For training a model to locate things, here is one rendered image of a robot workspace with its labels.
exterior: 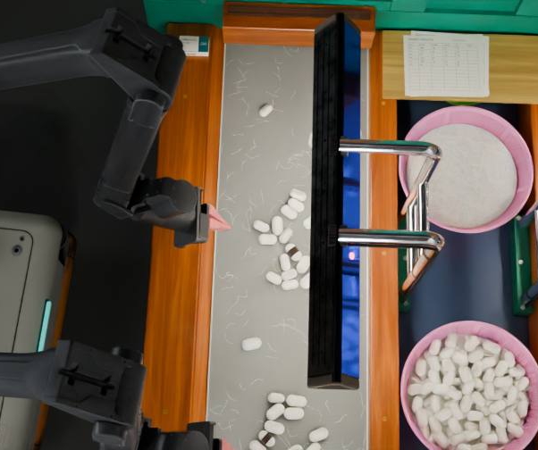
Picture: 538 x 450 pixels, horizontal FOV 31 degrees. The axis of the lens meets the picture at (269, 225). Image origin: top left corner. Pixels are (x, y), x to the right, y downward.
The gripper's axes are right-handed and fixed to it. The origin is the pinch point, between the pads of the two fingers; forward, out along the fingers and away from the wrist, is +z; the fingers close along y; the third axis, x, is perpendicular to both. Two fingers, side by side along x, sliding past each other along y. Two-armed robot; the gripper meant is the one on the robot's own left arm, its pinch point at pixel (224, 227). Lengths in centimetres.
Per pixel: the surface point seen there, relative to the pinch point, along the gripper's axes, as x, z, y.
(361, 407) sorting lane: -9.5, 26.1, -31.5
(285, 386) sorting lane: -0.1, 15.6, -27.8
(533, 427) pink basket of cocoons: -32, 48, -35
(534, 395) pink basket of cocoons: -31, 50, -29
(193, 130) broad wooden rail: 11.0, 0.4, 22.3
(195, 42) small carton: 9.7, -0.9, 40.8
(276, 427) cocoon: -0.6, 12.9, -35.5
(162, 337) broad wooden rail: 13.6, -3.2, -19.4
